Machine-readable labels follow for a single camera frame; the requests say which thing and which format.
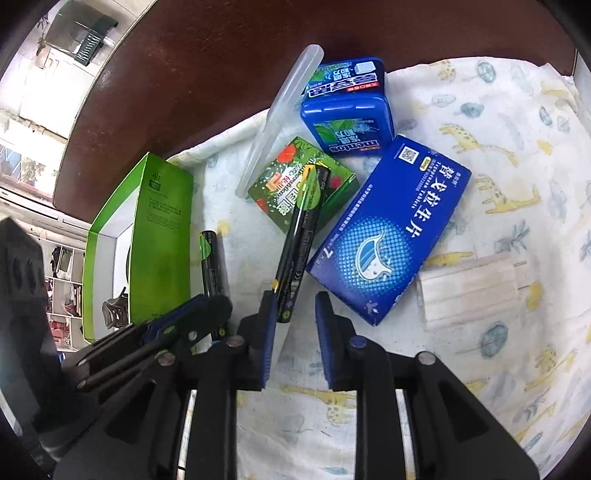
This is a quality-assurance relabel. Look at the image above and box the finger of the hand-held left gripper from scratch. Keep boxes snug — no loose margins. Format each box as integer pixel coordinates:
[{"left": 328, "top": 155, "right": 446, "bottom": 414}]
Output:
[
  {"left": 60, "top": 294, "right": 211, "bottom": 370},
  {"left": 76, "top": 294, "right": 233, "bottom": 393}
]

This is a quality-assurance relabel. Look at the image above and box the window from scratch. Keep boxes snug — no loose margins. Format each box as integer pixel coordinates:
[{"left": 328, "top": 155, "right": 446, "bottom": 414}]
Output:
[{"left": 0, "top": 134, "right": 65, "bottom": 190}]

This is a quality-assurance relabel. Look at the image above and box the grey wall dispenser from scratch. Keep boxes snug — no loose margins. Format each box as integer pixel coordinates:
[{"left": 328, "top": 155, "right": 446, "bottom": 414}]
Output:
[{"left": 46, "top": 0, "right": 121, "bottom": 70}]

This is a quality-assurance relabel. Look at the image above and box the olive grey hair claw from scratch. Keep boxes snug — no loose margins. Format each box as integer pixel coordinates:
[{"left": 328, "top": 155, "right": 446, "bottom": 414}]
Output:
[{"left": 100, "top": 286, "right": 134, "bottom": 330}]

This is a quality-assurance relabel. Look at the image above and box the clear plastic tube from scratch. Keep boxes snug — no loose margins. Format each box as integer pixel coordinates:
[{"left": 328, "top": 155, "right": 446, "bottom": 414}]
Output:
[{"left": 235, "top": 44, "right": 324, "bottom": 201}]

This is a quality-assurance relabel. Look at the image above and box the green cardboard box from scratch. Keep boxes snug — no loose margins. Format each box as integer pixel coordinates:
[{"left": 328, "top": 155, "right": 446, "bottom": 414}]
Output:
[{"left": 82, "top": 152, "right": 195, "bottom": 342}]

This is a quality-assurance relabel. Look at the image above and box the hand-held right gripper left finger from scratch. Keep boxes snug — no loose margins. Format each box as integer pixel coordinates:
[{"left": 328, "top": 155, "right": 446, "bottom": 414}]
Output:
[{"left": 53, "top": 290, "right": 278, "bottom": 480}]

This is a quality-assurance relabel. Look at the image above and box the black green battery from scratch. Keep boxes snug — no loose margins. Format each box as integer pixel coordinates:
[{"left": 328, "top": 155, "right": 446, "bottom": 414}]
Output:
[
  {"left": 272, "top": 164, "right": 331, "bottom": 324},
  {"left": 198, "top": 230, "right": 229, "bottom": 342}
]

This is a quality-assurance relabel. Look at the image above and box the giraffe printed cloth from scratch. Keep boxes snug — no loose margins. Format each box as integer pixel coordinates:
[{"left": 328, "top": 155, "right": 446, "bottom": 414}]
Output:
[{"left": 166, "top": 58, "right": 591, "bottom": 480}]

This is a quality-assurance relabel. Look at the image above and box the white storage shelf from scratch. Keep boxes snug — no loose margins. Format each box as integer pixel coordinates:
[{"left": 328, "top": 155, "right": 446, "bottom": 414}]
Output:
[{"left": 44, "top": 242, "right": 88, "bottom": 352}]

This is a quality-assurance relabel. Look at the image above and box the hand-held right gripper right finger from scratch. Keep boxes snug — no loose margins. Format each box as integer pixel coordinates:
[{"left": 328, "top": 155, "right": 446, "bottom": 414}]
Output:
[{"left": 315, "top": 292, "right": 540, "bottom": 480}]

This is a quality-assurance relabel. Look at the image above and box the blue mint tin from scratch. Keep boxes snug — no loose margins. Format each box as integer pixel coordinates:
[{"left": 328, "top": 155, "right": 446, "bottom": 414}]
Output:
[{"left": 300, "top": 56, "right": 395, "bottom": 158}]

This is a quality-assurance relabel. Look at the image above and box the dark brown wooden headboard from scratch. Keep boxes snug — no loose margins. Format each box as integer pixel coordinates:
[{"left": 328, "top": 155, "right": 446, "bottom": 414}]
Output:
[{"left": 52, "top": 0, "right": 578, "bottom": 224}]

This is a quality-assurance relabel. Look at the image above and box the small green printed box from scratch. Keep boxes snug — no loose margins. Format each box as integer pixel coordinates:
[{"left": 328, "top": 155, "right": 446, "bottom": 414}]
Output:
[{"left": 248, "top": 137, "right": 361, "bottom": 234}]

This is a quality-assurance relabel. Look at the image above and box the blue medicine box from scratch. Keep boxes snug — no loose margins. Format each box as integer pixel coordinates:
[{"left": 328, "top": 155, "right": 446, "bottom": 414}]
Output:
[{"left": 305, "top": 135, "right": 472, "bottom": 328}]

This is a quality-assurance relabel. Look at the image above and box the white charger plug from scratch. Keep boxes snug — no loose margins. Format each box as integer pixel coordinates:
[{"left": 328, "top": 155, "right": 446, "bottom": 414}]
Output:
[{"left": 416, "top": 251, "right": 527, "bottom": 330}]

